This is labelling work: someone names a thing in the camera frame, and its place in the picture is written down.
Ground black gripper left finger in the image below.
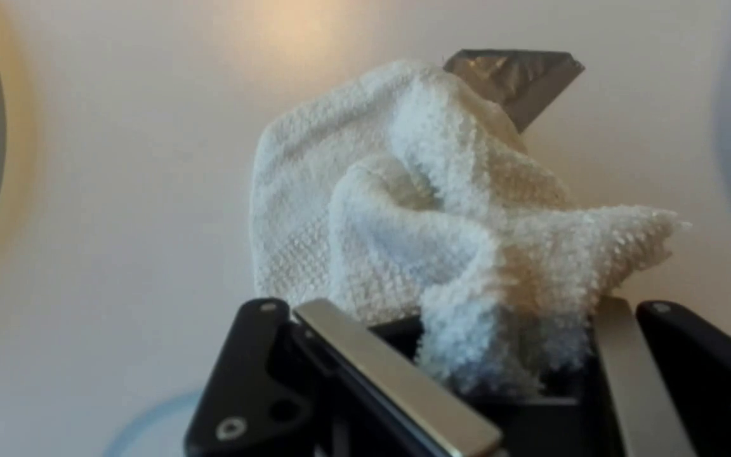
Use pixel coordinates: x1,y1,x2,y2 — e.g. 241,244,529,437
182,294,504,457

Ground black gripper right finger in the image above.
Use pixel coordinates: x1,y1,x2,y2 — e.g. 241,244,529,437
590,294,731,457

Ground white terry towel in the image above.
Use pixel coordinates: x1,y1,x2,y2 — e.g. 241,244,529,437
248,60,689,402

